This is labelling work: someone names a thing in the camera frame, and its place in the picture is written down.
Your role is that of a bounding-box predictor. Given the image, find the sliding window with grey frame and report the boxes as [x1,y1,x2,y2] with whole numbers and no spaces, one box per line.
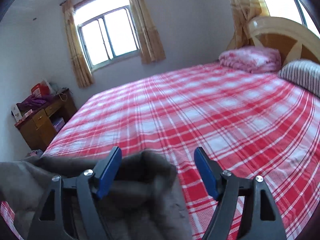
[74,5,140,72]

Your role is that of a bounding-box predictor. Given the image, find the beige patterned curtain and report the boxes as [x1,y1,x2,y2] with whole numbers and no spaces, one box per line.
[61,0,95,89]
[124,0,166,65]

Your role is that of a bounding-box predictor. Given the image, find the purple puffer garment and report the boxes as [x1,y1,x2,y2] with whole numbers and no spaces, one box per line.
[19,95,48,111]

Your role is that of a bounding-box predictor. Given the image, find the white box with green print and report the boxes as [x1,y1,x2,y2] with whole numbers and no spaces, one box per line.
[11,103,23,121]

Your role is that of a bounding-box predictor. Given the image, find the pile of clothes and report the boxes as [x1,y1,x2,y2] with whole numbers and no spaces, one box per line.
[24,149,44,159]

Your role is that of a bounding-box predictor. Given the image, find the striped pillow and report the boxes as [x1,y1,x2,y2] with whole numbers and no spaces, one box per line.
[277,59,320,98]

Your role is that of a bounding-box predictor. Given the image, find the red gift box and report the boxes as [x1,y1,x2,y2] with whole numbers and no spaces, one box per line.
[31,83,46,97]

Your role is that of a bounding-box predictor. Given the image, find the long yellow beige curtain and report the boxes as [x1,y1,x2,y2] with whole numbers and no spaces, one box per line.
[226,0,263,51]

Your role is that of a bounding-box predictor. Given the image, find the wooden bed headboard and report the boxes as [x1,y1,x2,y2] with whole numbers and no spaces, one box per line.
[247,17,320,66]

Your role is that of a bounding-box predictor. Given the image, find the brown wooden desk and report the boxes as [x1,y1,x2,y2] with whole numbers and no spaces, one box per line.
[14,89,78,152]

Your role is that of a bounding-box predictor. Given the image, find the flat pink box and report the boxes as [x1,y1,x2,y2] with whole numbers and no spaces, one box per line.
[14,110,34,127]

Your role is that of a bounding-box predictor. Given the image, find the stacked boxes under desk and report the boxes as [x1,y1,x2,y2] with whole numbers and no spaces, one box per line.
[51,117,66,132]

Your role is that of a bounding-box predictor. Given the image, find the grey puffer jacket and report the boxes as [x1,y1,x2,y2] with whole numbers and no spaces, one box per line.
[0,149,193,240]

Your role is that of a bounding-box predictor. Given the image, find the bed with red plaid sheet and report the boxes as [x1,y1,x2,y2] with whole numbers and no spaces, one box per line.
[0,64,320,240]

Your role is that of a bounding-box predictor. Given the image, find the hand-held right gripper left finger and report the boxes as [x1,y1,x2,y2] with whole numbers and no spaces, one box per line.
[27,146,122,240]

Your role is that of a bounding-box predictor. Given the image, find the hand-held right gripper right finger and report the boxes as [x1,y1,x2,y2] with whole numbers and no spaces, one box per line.
[194,147,287,240]

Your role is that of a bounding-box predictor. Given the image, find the folded pink floral quilt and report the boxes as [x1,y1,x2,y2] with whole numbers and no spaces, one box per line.
[218,46,282,74]

